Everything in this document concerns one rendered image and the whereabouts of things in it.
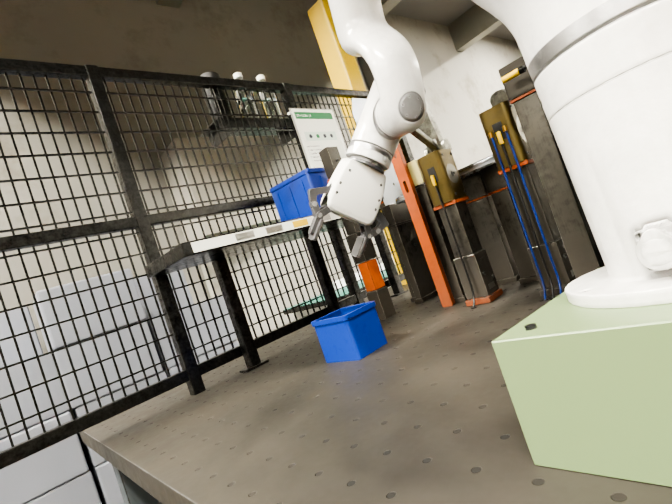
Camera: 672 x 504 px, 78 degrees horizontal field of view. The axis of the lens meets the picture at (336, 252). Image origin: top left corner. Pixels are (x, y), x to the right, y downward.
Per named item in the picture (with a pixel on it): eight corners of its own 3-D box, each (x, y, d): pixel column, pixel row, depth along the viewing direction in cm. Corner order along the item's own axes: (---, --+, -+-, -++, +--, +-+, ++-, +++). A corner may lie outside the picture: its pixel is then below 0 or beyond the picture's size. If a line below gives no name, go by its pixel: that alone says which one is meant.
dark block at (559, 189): (618, 278, 74) (538, 57, 75) (610, 289, 69) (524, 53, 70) (587, 283, 78) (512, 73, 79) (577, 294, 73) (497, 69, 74)
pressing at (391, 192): (408, 200, 130) (372, 98, 131) (386, 205, 122) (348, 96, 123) (406, 201, 130) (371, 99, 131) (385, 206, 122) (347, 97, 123)
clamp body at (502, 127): (588, 282, 80) (523, 100, 81) (572, 298, 73) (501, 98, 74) (553, 288, 85) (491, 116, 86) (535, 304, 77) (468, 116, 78)
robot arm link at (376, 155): (381, 162, 83) (376, 176, 83) (343, 143, 79) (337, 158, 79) (402, 159, 75) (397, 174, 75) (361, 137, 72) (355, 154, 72)
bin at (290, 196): (378, 203, 138) (365, 166, 138) (321, 213, 113) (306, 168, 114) (340, 219, 148) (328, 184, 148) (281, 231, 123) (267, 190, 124)
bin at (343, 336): (390, 341, 86) (376, 300, 86) (360, 360, 79) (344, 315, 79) (354, 345, 94) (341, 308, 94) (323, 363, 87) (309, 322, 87)
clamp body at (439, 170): (505, 294, 94) (453, 147, 95) (487, 308, 87) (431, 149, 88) (479, 299, 99) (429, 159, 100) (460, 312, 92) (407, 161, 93)
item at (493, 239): (523, 277, 106) (485, 170, 106) (517, 281, 103) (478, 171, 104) (497, 282, 111) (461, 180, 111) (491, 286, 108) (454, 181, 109)
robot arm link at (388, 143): (402, 156, 74) (381, 162, 83) (429, 87, 74) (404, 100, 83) (362, 136, 71) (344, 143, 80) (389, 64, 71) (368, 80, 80)
